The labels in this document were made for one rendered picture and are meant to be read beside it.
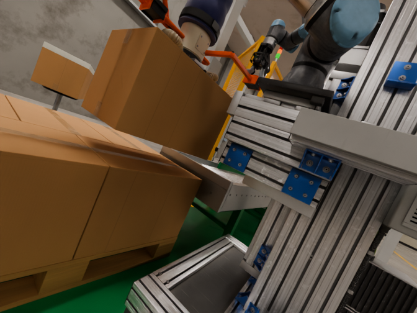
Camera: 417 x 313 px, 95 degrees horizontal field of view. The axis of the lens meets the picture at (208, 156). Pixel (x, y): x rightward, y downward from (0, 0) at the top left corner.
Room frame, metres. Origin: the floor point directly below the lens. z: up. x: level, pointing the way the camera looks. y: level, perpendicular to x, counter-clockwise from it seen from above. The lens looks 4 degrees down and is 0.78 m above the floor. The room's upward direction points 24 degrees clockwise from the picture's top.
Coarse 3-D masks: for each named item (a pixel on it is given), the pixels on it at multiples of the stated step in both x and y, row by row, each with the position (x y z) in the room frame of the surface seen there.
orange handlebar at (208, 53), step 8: (144, 0) 0.81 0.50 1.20; (168, 24) 0.91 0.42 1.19; (176, 32) 0.95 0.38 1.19; (216, 56) 1.00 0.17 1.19; (224, 56) 0.96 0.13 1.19; (232, 56) 0.94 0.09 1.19; (208, 64) 1.16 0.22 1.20; (240, 64) 0.99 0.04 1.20; (248, 72) 1.07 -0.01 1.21; (248, 80) 1.12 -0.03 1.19
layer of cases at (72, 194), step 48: (0, 96) 1.02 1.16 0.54; (0, 144) 0.50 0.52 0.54; (48, 144) 0.65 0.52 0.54; (96, 144) 0.92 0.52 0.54; (144, 144) 1.56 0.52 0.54; (0, 192) 0.49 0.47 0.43; (48, 192) 0.57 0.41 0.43; (96, 192) 0.69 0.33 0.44; (144, 192) 0.86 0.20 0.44; (192, 192) 1.15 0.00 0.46; (0, 240) 0.52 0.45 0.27; (48, 240) 0.61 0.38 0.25; (96, 240) 0.75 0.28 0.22; (144, 240) 0.97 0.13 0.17
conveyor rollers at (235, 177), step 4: (200, 164) 1.92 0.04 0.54; (208, 168) 1.86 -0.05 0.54; (212, 168) 1.95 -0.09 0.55; (216, 168) 2.04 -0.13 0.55; (216, 172) 1.81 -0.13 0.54; (220, 172) 1.90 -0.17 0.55; (224, 172) 2.07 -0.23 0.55; (228, 172) 2.25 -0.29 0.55; (232, 172) 2.42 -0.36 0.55; (224, 176) 1.75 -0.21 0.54; (228, 176) 1.84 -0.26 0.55; (232, 176) 2.01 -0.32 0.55; (236, 176) 2.18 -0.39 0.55; (240, 176) 2.35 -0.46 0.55; (232, 180) 1.71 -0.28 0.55; (236, 180) 1.87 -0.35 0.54; (240, 180) 1.96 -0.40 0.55
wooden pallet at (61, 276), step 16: (160, 240) 1.07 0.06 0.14; (96, 256) 0.78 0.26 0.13; (112, 256) 0.96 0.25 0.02; (128, 256) 1.00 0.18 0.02; (144, 256) 1.05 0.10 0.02; (160, 256) 1.12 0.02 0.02; (16, 272) 0.57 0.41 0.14; (32, 272) 0.60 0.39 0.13; (48, 272) 0.64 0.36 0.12; (64, 272) 0.69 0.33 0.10; (80, 272) 0.74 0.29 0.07; (96, 272) 0.83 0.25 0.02; (112, 272) 0.87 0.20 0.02; (0, 288) 0.61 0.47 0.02; (16, 288) 0.63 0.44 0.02; (32, 288) 0.65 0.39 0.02; (48, 288) 0.66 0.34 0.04; (64, 288) 0.71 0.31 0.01; (0, 304) 0.57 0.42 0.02; (16, 304) 0.60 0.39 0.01
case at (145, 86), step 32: (128, 32) 0.83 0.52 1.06; (160, 32) 0.71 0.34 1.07; (128, 64) 0.76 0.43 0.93; (160, 64) 0.75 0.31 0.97; (192, 64) 0.86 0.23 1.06; (96, 96) 0.86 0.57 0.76; (128, 96) 0.70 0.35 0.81; (160, 96) 0.80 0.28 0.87; (192, 96) 0.92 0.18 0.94; (224, 96) 1.09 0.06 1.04; (128, 128) 0.74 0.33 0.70; (160, 128) 0.85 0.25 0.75; (192, 128) 0.99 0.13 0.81
